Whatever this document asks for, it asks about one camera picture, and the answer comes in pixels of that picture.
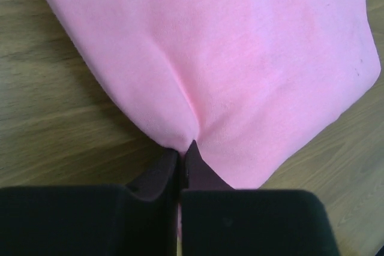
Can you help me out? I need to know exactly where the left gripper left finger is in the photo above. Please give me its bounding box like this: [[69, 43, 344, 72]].
[[1, 150, 179, 255]]

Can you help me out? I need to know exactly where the pink t shirt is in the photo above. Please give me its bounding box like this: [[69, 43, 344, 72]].
[[26, 0, 382, 191]]

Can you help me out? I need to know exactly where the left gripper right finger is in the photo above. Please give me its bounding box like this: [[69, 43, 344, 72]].
[[181, 141, 340, 255]]

